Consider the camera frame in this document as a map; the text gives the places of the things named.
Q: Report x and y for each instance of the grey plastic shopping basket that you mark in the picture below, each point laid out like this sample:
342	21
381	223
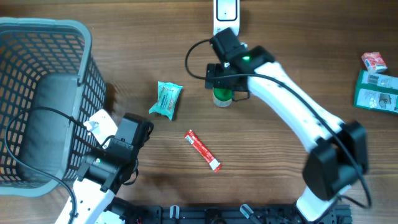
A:
50	85

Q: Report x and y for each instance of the teal white tissue packet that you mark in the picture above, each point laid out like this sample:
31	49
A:
168	94

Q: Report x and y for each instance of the long red snack stick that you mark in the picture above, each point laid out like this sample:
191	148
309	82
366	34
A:
212	161

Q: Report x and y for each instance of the white barcode scanner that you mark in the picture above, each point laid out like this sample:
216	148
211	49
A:
226	14

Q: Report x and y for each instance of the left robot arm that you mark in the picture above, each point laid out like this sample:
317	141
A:
106	168

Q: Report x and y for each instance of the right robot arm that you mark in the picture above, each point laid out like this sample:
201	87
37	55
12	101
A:
337	151

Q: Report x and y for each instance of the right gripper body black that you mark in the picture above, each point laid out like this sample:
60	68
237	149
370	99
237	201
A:
214	70

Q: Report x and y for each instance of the small red candy box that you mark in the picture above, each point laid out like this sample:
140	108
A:
374	62

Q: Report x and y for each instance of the green 3M gloves package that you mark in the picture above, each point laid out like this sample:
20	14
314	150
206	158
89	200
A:
375	91

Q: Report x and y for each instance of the green lid white jar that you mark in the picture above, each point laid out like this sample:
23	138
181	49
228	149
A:
222	97

